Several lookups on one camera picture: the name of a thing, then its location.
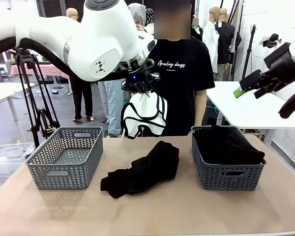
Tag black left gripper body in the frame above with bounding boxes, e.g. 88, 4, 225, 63
121, 72, 161, 93

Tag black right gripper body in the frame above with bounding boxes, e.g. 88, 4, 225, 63
263, 42, 295, 86

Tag white shorts with black trim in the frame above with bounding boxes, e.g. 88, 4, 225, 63
120, 92, 168, 142

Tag large black hooded top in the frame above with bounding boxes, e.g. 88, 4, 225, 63
194, 124, 266, 165

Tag black trousers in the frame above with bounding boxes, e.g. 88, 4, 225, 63
100, 140, 180, 199

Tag person's left forearm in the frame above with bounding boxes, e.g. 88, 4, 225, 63
194, 88, 207, 126

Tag person's left hand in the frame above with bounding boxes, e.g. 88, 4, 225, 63
187, 122, 204, 136

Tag white side table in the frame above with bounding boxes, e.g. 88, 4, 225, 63
206, 81, 295, 141

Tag black light stand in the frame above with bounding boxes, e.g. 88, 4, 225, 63
240, 24, 258, 83

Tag person in black T-shirt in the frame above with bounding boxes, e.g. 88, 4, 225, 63
147, 0, 216, 137

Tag mannequin in light blue fleece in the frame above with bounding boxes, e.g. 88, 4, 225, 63
98, 80, 125, 138

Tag mannequin in black shirt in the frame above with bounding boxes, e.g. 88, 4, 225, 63
215, 7, 242, 82

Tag mannequin in white coat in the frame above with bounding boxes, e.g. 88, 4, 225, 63
202, 6, 221, 75

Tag mannequin in cream shirt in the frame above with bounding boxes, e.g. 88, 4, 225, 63
65, 7, 94, 123

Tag mannequin in plaid hooded shirt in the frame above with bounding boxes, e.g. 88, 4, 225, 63
128, 2, 154, 32

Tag figure in black jacket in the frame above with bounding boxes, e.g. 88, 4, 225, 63
190, 17, 204, 42

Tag table with red chequered cloth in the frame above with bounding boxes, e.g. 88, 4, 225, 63
10, 61, 69, 80

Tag grey plastic woven basket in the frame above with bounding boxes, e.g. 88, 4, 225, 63
25, 126, 104, 190
191, 125, 266, 191

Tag white desk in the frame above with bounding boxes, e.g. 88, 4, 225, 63
0, 82, 36, 143

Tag grey metal stool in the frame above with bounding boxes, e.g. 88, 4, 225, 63
0, 67, 10, 83

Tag clear plastic storage box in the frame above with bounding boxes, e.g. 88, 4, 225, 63
0, 142, 35, 173

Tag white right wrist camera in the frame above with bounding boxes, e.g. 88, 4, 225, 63
262, 33, 283, 49

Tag left arm black cable sleeve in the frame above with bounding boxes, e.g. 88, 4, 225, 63
0, 37, 154, 82

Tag black camera tripod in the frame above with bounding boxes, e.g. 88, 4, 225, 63
14, 48, 61, 148

